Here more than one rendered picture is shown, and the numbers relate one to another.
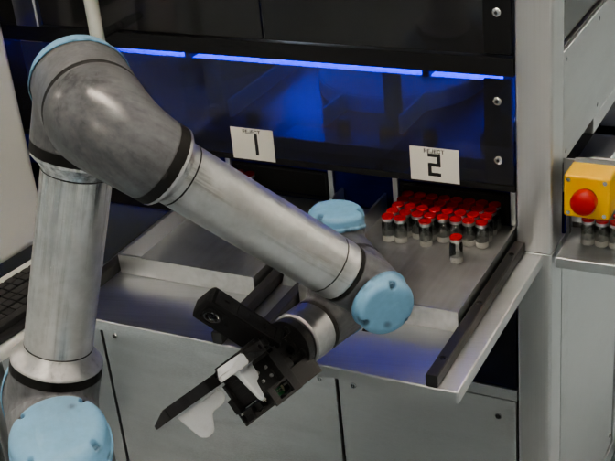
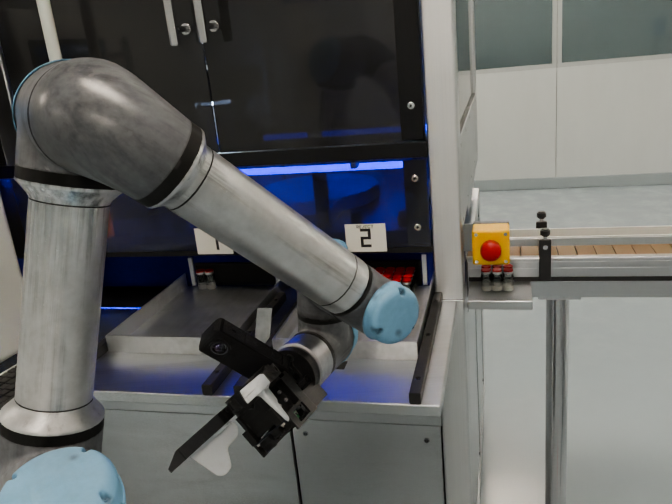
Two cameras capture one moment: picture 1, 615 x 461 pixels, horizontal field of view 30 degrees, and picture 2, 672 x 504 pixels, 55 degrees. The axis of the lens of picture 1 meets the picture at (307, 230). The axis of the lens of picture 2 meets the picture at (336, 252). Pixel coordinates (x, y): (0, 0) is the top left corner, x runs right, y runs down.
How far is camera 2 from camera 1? 0.63 m
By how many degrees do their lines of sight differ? 16
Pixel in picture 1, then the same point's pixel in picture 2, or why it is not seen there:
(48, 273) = (40, 312)
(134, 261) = (120, 339)
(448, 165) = (377, 236)
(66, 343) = (64, 390)
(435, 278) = not seen: hidden behind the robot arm
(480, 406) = (411, 434)
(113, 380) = not seen: hidden behind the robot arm
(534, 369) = (453, 396)
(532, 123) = (443, 193)
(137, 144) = (145, 127)
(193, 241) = (169, 323)
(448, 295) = not seen: hidden behind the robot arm
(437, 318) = (399, 350)
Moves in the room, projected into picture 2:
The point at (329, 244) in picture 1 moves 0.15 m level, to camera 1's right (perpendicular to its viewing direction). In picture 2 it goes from (341, 253) to (459, 232)
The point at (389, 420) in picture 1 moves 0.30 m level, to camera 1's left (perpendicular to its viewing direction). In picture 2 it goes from (336, 458) to (209, 490)
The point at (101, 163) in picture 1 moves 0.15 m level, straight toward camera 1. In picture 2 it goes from (102, 151) to (129, 174)
